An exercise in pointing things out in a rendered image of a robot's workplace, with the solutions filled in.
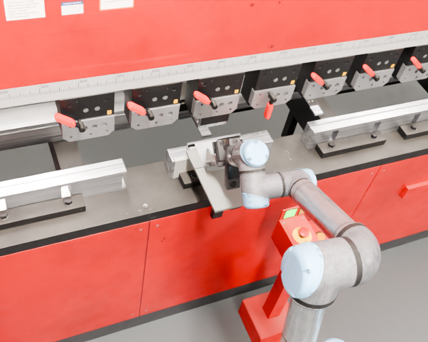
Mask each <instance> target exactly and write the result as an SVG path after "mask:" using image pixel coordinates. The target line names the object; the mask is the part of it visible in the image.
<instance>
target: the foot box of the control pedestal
mask: <svg viewBox="0 0 428 342"><path fill-rule="evenodd" d="M269 293H270V292H266V293H264V294H259V295H257V296H254V297H250V298H248V299H244V300H243V302H242V303H241V306H240V309H239V310H238V313H239V315H240V318H241V320H242V321H243V324H244V326H245V328H246V330H247V333H248V335H249V337H250V340H251V342H280V340H281V335H282V332H283V327H284V323H285V319H286V315H287V310H288V307H289V303H288V302H286V304H285V306H284V308H283V310H282V312H281V313H280V315H279V316H276V317H273V318H270V319H268V318H267V317H266V314H265V312H264V310H263V306H264V303H265V302H266V299H267V297H268V295H269Z"/></svg>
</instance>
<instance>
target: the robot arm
mask: <svg viewBox="0 0 428 342"><path fill-rule="evenodd" d="M212 145H213V153H214V154H212V153H211V151H210V149H209V148H207V150H206V162H205V165H206V166H207V167H211V166H217V167H222V166H225V178H224V186H225V188H226V189H227V190H230V189H237V188H239V187H241V195H242V198H243V206H244V207H245V208H246V209H258V208H265V207H268V206H269V201H270V200H271V199H276V198H281V197H290V198H291V199H292V200H293V201H294V202H295V203H296V204H297V205H298V206H299V207H300V208H301V209H302V210H303V211H304V212H305V213H306V215H307V216H308V217H309V218H310V219H311V220H312V221H313V222H314V223H315V224H316V226H318V228H320V230H322V232H324V234H325V235H326V236H327V237H328V238H329V239H326V240H319V241H315V242H303V243H301V244H298V245H295V246H291V247H290V248H288V249H287V250H286V251H285V254H284V255H283V258H282V261H281V271H282V274H281V279H282V283H283V286H284V288H285V290H286V292H287V293H288V294H289V296H290V297H291V298H290V302H289V307H288V310H287V315H286V318H285V323H284V327H283V332H282V335H281V340H280V342H316V340H317V336H318V333H319V329H320V327H321V323H322V320H323V316H324V313H325V309H326V308H328V307H330V306H331V305H332V304H333V303H334V302H335V300H336V297H337V294H338V291H339V290H342V289H345V288H351V287H355V286H361V285H362V284H365V283H366V282H368V281H370V280H371V279H372V278H373V277H374V276H375V274H376V272H377V271H378V268H379V266H380V261H381V251H380V246H379V243H378V240H377V239H376V237H375V236H374V234H373V233H372V232H371V231H370V230H369V229H368V228H367V227H366V226H365V225H364V224H362V223H356V222H355V221H354V220H353V219H352V218H351V217H349V216H348V215H347V214H346V213H345V212H344V211H343V210H342V209H341V208H340V207H339V206H337V205H336V204H335V203H334V202H333V201H332V200H331V199H330V198H329V197H328V196H327V195H326V194H324V192H322V190H320V188H318V186H317V179H316V176H315V174H314V172H313V171H312V170H311V169H308V168H306V169H301V168H298V169H295V170H288V171H282V172H273V173H267V174H266V169H265V163H266V162H267V160H268V156H269V151H268V147H267V146H266V145H265V144H264V143H263V142H262V141H260V140H246V141H243V142H241V141H240V138H229V139H227V138H226V139H221V140H216V141H215V142H212ZM215 154H216V155H215ZM213 160H214V161H213Z"/></svg>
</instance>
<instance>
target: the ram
mask: <svg viewBox="0 0 428 342"><path fill-rule="evenodd" d="M70 1H83V5H84V13H82V14H69V15H62V9H61V3H62V2H70ZM44 7H45V15H46V16H45V17H43V18H29V19H22V20H8V21H7V20H6V15H5V7H4V2H3V0H0V90H9V89H14V88H23V87H29V86H38V85H43V84H49V83H58V82H63V81H72V80H78V79H87V78H92V77H101V76H106V75H116V74H121V73H130V72H135V71H145V70H150V69H159V68H164V67H174V66H179V65H185V64H194V63H199V62H208V61H214V60H223V59H228V58H237V57H243V56H252V55H257V54H266V53H271V52H281V51H286V50H295V49H300V48H310V47H315V46H320V45H329V44H335V43H344V42H350V41H359V40H364V39H373V38H379V37H388V36H393V35H402V34H408V33H417V32H422V31H428V0H135V2H134V7H132V8H125V9H112V10H105V11H99V0H44ZM426 44H428V38H425V39H416V40H411V41H403V42H397V43H388V44H383V45H374V46H370V47H361V48H355V49H350V50H341V51H337V52H328V53H322V54H313V55H308V56H300V57H295V58H286V59H280V60H272V61H267V62H258V63H253V64H244V65H238V66H230V67H225V68H220V69H211V70H205V71H197V72H192V73H183V74H178V75H169V76H164V77H155V78H150V79H141V80H136V81H127V82H122V83H113V84H108V85H100V86H94V87H89V88H80V89H75V90H67V91H61V92H52V93H47V94H38V95H34V96H25V97H20V98H11V99H5V100H0V109H2V108H7V107H16V106H20V105H29V104H34V103H39V102H47V101H53V100H61V99H66V98H75V97H80V96H88V95H93V94H102V93H106V92H115V91H120V90H128V89H133V88H142V87H147V86H155V85H160V84H166V83H174V82H178V81H187V80H192V79H201V78H205V77H214V76H219V75H227V74H233V73H241V72H246V71H254V70H260V69H268V68H273V67H281V66H287V65H291V64H300V63H305V62H313V61H318V60H327V59H332V58H340V57H345V56H354V55H359V54H367V53H372V52H381V51H386V50H394V49H399V48H408V47H412V46H418V45H426Z"/></svg>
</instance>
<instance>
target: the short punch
mask: <svg viewBox="0 0 428 342"><path fill-rule="evenodd" d="M228 118H229V114H225V115H217V116H213V117H206V118H202V119H198V123H199V126H198V129H199V128H206V127H211V126H217V125H221V124H225V123H226V121H228Z"/></svg>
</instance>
